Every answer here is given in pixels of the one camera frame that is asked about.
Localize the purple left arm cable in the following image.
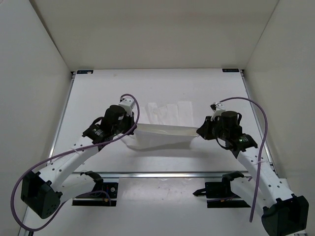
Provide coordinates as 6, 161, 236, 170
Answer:
11, 93, 141, 232

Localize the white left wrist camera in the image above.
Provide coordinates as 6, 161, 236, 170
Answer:
118, 97, 135, 116

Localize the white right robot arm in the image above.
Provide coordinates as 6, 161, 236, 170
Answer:
197, 111, 309, 236

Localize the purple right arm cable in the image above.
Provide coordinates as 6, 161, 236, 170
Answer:
216, 97, 268, 223

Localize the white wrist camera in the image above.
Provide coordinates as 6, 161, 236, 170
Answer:
118, 97, 135, 116
210, 102, 226, 120

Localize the aluminium front table rail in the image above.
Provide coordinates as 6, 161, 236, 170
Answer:
95, 171, 256, 179

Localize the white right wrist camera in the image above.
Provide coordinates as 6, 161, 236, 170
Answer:
210, 102, 226, 120

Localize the white pleated skirt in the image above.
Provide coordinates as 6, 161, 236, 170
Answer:
122, 101, 198, 150

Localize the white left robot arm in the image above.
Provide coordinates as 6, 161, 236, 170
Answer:
21, 102, 136, 219

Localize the black corner bracket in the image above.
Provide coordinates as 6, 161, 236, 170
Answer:
76, 70, 94, 74

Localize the black right corner label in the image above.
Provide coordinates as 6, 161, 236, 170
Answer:
222, 68, 239, 73

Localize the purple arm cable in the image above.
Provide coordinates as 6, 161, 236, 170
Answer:
216, 97, 268, 223
11, 93, 141, 232

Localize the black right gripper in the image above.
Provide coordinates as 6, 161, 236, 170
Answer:
198, 116, 228, 141

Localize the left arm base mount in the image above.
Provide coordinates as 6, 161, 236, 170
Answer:
72, 171, 119, 207

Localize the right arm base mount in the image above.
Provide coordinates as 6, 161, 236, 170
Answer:
193, 171, 250, 208

